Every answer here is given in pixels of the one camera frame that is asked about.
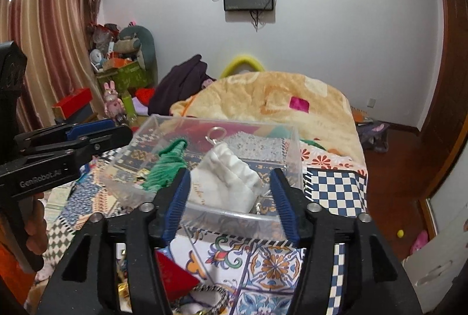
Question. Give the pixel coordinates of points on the red flat pouch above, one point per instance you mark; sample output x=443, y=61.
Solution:
x=173, y=273

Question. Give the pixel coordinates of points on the white cardboard box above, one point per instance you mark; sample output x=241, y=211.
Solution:
x=438, y=263

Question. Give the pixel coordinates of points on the green storage box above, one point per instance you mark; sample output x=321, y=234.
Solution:
x=128, y=77

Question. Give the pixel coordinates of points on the green yarn tassel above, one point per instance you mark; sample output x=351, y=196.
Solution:
x=164, y=163

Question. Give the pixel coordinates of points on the purple bag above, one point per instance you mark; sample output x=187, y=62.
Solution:
x=373, y=134

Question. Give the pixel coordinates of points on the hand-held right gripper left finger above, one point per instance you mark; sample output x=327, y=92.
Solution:
x=177, y=203

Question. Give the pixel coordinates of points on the red flat box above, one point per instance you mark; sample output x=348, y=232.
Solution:
x=73, y=103

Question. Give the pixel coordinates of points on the yellow fleece blanket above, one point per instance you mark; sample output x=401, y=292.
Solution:
x=256, y=95

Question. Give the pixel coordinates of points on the red knitted cloth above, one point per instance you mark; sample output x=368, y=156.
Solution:
x=144, y=95

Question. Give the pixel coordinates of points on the patterned patchwork bedsheet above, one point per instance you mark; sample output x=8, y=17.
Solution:
x=263, y=263

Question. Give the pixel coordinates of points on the brown wooden door frame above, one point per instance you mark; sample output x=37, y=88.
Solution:
x=455, y=62

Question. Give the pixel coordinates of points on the green bottle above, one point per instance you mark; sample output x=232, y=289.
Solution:
x=129, y=104

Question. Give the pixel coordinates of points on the pink slipper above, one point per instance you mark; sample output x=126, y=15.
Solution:
x=419, y=242

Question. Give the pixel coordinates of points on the white cloth pouch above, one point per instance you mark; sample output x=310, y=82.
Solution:
x=228, y=176

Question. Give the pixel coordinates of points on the clear plastic box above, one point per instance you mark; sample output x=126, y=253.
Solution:
x=252, y=221

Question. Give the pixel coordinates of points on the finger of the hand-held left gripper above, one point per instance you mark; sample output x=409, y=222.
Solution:
x=86, y=128
x=109, y=140

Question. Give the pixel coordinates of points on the person's left hand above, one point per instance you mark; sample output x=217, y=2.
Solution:
x=36, y=227

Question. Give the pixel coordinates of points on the pink rabbit toy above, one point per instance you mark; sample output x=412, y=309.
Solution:
x=113, y=101

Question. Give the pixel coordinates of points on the dark purple garment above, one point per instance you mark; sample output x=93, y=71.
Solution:
x=179, y=84

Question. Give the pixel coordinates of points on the grey green plush toy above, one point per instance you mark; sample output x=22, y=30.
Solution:
x=137, y=39

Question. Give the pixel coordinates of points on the striped brown curtain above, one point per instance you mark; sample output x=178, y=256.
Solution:
x=55, y=26

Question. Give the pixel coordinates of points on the white wall outlet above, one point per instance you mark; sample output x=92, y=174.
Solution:
x=372, y=103

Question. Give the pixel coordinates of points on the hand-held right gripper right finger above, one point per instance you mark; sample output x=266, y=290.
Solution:
x=284, y=203

